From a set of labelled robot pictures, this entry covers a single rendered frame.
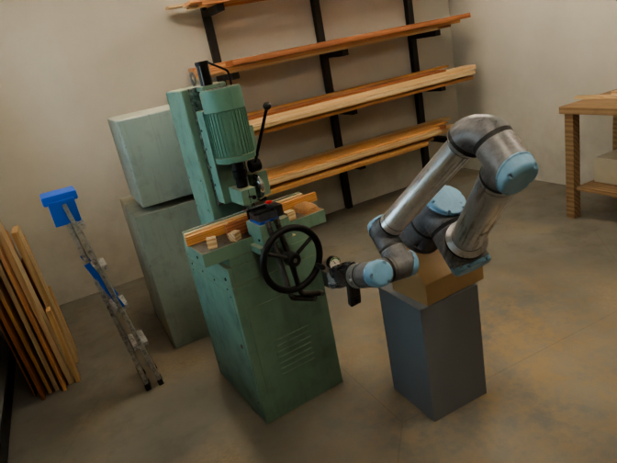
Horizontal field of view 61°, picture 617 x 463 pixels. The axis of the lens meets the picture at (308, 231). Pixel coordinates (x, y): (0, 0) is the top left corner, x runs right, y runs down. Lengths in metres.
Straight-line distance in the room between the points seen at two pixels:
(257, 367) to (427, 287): 0.85
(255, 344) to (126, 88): 2.72
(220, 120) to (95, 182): 2.45
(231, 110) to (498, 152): 1.16
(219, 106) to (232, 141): 0.15
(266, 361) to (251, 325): 0.20
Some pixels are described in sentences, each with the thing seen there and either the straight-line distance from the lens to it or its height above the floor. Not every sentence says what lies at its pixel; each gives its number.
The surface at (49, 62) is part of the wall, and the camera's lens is 4.50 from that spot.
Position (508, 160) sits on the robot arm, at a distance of 1.46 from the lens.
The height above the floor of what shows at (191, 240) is 0.92.
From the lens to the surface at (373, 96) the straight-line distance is 4.70.
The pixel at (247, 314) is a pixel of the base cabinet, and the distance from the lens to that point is 2.32.
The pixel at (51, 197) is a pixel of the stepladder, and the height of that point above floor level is 1.16.
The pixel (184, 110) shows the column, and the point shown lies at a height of 1.43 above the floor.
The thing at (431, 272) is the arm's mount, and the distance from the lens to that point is 2.16.
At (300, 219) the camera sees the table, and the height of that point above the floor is 0.90.
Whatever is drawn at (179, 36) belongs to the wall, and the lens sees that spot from 4.64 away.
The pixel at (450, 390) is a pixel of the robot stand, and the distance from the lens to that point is 2.44.
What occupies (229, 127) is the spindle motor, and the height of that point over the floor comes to 1.35.
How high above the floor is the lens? 1.61
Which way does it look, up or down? 19 degrees down
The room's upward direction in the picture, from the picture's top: 11 degrees counter-clockwise
